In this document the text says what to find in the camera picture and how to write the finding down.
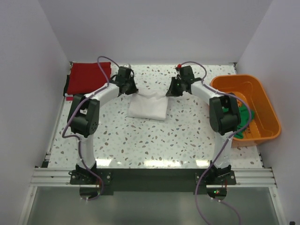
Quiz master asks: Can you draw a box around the white t shirt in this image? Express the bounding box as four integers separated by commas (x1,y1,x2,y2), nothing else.
127,90,169,121

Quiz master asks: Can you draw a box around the aluminium frame rail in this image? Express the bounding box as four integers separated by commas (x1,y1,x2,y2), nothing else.
18,168,288,225

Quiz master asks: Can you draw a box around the green t shirt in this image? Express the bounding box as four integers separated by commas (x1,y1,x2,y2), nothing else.
234,101,255,139

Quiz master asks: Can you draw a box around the orange plastic basket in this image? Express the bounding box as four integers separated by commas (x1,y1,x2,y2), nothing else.
210,74,281,148

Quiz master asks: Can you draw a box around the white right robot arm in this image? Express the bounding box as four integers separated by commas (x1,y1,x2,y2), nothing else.
166,64,240,184

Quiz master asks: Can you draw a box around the black folded t shirt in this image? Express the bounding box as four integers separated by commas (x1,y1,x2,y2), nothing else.
63,75,74,97

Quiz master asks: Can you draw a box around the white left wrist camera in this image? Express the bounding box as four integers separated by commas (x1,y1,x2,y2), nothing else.
123,63,131,68

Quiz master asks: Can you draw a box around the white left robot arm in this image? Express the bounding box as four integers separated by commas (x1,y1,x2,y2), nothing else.
62,66,138,184

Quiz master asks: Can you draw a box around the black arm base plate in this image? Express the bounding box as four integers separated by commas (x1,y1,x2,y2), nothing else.
68,168,237,196

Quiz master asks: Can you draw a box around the red folded t shirt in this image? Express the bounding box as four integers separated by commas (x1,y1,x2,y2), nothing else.
69,63,107,95

